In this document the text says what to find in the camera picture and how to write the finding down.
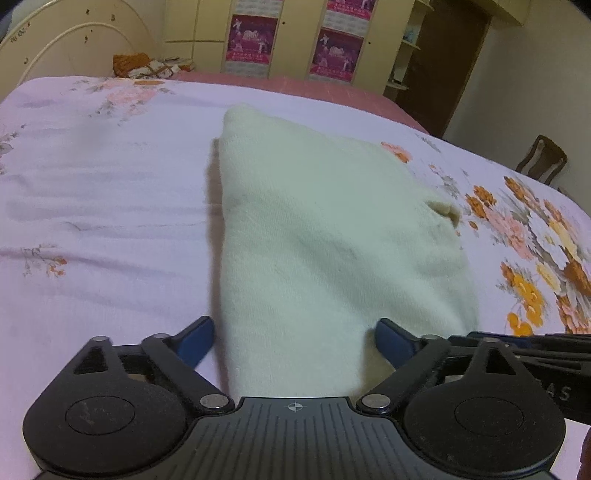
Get brown wooden chair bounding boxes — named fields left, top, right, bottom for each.
left=515, top=134, right=569, bottom=188

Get orange cloth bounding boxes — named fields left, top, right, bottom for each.
left=113, top=54, right=151, bottom=78

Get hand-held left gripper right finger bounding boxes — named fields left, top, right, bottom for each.
left=358, top=318, right=516, bottom=414

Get patterned brown white cloth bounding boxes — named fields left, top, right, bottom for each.
left=127, top=57, right=193, bottom=80

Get cream wooden headboard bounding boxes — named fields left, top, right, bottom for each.
left=0, top=0, right=160, bottom=103

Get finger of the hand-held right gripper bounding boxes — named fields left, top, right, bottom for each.
left=445, top=330, right=591, bottom=370

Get floral lilac bed sheet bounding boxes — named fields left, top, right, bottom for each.
left=0, top=76, right=591, bottom=480

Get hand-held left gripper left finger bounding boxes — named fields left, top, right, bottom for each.
left=73, top=316, right=234, bottom=414

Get brown wooden door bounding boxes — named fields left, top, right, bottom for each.
left=409, top=0, right=493, bottom=139

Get cream corner shelf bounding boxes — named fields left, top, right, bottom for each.
left=383, top=0, right=435, bottom=101

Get pink bedspread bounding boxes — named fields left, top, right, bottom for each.
left=171, top=69, right=431, bottom=136

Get cream wardrobe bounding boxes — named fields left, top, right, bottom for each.
left=161, top=0, right=532, bottom=101

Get purple wall poster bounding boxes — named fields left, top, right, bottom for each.
left=325, top=0, right=375, bottom=20
left=235, top=0, right=283, bottom=16
left=225, top=16, right=278, bottom=75
left=309, top=27, right=364, bottom=85

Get cream white towel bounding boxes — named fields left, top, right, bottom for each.
left=213, top=105, right=479, bottom=400

